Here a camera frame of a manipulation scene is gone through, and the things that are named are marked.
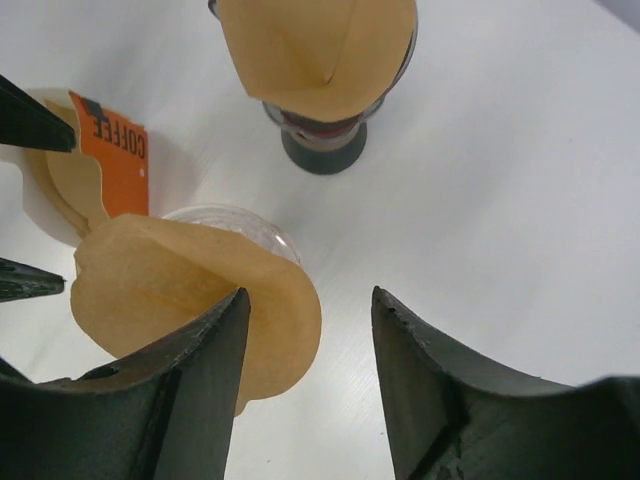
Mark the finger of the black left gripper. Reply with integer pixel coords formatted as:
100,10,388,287
0,258,65,303
0,76,76,153

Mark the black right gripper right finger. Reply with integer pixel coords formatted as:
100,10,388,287
371,288,639,479

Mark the brown paper coffee filter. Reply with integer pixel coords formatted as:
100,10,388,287
217,0,417,122

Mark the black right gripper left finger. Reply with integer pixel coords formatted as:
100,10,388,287
1,289,250,479

